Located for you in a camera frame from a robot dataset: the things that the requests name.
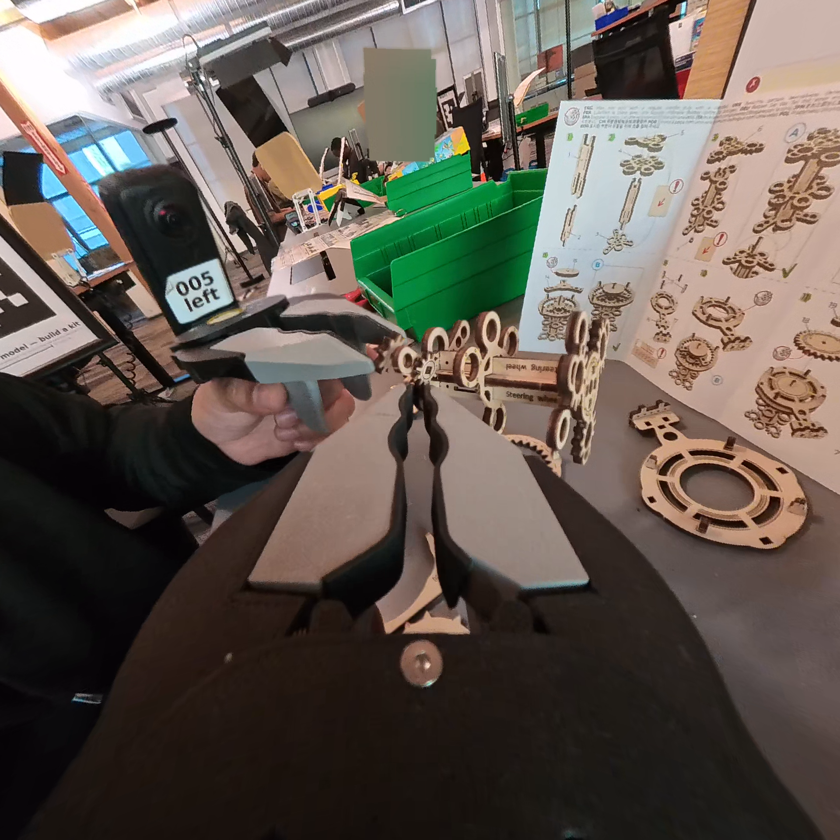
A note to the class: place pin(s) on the printed paper sheet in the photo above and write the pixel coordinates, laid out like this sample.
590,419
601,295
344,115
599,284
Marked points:
328,236

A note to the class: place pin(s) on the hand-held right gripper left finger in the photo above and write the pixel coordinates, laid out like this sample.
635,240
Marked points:
341,512

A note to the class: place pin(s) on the light wooden board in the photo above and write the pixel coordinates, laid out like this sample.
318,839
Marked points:
718,46

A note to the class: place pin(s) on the small green plastic bin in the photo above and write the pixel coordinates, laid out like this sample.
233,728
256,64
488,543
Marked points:
426,184

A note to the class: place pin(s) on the large green plastic bin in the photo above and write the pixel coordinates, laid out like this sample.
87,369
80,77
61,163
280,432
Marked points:
453,262

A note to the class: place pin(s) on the black office chair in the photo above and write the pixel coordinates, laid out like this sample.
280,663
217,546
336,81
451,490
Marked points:
633,56

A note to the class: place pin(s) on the person's left forearm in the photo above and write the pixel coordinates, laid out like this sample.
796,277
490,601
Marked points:
79,512

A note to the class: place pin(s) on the wooden steering wheel assembly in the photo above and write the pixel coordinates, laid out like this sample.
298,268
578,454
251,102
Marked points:
525,374

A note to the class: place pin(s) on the black framed sign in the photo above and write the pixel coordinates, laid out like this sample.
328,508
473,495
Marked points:
39,308

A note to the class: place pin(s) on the person's left hand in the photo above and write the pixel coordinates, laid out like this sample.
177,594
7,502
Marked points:
249,420

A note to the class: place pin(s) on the colourful box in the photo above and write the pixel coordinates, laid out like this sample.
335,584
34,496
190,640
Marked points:
449,148

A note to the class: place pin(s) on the laser-cut wooden parts sheet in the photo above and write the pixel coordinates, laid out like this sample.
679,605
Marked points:
420,584

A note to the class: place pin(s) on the white task sign board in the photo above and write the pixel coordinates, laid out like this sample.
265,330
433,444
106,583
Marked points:
787,39

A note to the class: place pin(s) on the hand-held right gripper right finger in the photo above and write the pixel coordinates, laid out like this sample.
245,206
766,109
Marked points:
505,518

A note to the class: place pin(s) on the folded instruction booklet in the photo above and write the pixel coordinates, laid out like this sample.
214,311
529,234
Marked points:
722,262

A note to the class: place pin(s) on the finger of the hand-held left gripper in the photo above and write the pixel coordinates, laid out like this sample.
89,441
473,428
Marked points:
328,308
302,358

